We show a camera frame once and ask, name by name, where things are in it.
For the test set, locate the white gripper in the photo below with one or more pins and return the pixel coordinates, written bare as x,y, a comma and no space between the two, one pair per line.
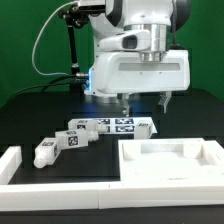
124,72

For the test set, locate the white square tabletop part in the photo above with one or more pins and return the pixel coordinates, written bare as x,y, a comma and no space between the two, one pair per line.
184,161

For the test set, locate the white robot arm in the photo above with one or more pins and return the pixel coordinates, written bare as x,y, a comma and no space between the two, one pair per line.
111,17

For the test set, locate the white fiducial tag sheet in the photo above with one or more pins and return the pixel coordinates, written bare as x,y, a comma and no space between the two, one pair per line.
114,125

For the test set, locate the white fence right segment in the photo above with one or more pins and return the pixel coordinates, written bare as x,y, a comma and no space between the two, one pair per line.
118,195

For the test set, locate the white fence segment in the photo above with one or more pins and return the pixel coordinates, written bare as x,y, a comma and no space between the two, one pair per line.
34,197
118,195

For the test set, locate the white fence left segment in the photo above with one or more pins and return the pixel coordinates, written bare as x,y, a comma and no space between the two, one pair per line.
34,197

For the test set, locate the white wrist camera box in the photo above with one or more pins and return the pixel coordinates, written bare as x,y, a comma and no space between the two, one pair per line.
132,40

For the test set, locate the black camera stand pole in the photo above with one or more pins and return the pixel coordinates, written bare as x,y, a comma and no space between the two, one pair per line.
74,19

